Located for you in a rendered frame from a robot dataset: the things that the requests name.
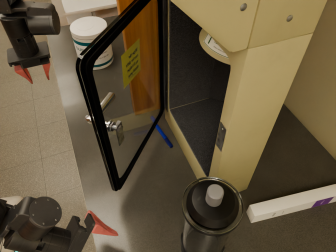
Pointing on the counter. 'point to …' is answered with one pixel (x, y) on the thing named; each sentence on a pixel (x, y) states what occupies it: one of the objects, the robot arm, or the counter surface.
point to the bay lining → (192, 64)
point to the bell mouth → (212, 47)
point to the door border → (92, 96)
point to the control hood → (223, 19)
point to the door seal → (97, 91)
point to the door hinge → (165, 51)
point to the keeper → (221, 136)
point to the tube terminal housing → (256, 86)
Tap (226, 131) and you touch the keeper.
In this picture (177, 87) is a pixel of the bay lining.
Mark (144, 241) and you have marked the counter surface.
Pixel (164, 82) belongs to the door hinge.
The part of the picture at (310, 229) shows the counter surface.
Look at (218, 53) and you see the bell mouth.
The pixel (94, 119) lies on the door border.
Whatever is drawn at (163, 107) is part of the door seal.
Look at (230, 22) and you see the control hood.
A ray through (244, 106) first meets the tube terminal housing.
